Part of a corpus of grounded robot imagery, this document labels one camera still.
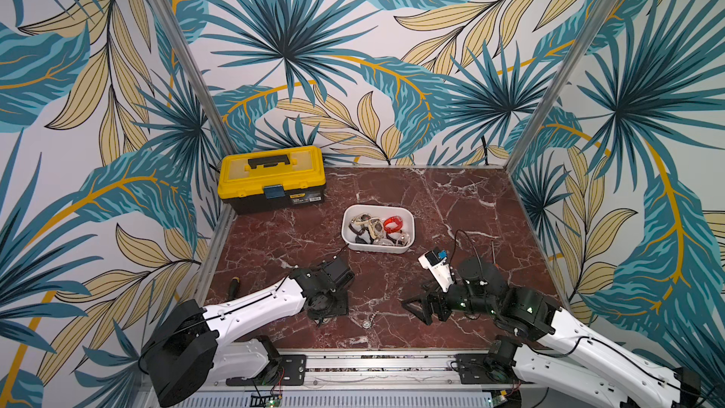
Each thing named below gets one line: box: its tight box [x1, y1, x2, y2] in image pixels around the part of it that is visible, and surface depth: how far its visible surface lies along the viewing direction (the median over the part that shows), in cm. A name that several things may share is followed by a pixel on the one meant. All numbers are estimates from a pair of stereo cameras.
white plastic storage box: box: [340, 204, 416, 255], surface depth 100 cm
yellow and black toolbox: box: [217, 145, 327, 216], surface depth 97 cm
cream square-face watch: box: [368, 217, 385, 239], surface depth 102 cm
